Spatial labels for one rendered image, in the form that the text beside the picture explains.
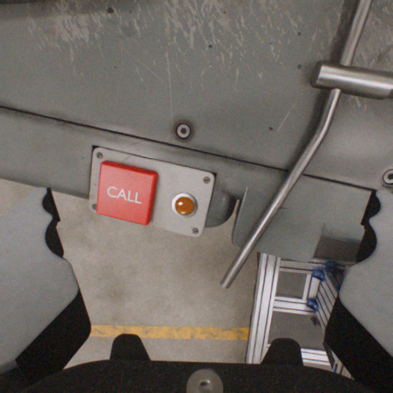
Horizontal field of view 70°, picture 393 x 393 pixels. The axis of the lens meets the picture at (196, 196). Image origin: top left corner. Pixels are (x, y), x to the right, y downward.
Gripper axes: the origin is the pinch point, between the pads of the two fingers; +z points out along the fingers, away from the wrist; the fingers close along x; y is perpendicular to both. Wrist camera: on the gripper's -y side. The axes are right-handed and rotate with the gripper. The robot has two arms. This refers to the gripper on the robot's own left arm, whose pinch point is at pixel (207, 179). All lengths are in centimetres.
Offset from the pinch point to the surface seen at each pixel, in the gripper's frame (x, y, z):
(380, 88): 14.1, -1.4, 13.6
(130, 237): -48, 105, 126
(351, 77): 11.7, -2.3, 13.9
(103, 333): -75, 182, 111
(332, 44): 10.7, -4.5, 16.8
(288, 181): 7.7, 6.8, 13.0
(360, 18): 11.8, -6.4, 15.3
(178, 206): -3.2, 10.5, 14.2
